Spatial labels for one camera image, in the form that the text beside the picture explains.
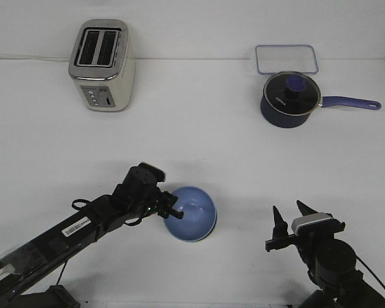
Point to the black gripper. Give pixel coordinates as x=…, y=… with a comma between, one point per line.
x=281, y=239
x=138, y=196

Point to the blue bowl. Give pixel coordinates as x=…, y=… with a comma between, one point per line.
x=189, y=198

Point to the green bowl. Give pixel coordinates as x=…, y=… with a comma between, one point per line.
x=208, y=235

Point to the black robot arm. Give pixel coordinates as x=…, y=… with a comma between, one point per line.
x=28, y=264
x=331, y=262

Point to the dark blue saucepan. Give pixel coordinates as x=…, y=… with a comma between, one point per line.
x=292, y=121

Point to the glass pot lid blue knob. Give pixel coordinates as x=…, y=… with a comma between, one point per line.
x=292, y=93

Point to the clear blue-rimmed container lid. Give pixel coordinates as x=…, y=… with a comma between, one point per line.
x=274, y=58

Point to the cream and steel toaster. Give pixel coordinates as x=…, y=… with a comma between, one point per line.
x=102, y=66

